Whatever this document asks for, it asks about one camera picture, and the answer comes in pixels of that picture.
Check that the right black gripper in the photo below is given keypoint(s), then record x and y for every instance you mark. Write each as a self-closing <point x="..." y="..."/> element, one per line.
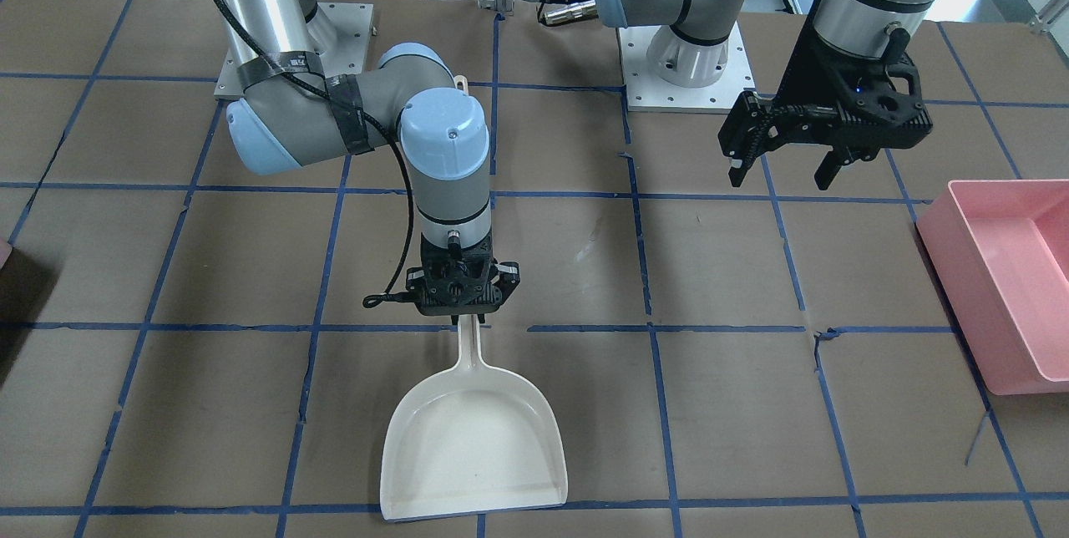
<point x="509" y="277"/>

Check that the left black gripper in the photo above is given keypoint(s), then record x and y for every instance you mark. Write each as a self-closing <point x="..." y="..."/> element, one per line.
<point x="807" y="75"/>

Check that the white plastic dustpan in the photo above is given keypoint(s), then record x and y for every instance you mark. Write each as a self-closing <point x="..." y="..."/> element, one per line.
<point x="471" y="439"/>

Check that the cream hand brush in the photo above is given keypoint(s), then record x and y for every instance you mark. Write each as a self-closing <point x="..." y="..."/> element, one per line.
<point x="462" y="83"/>

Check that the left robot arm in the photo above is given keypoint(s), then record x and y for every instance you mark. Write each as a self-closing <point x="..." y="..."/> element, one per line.
<point x="687" y="28"/>

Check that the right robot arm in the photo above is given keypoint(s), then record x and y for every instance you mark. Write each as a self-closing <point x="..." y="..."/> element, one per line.
<point x="295" y="104"/>

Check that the pink plastic bin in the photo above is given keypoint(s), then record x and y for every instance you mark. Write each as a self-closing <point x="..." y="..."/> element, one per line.
<point x="1000" y="250"/>

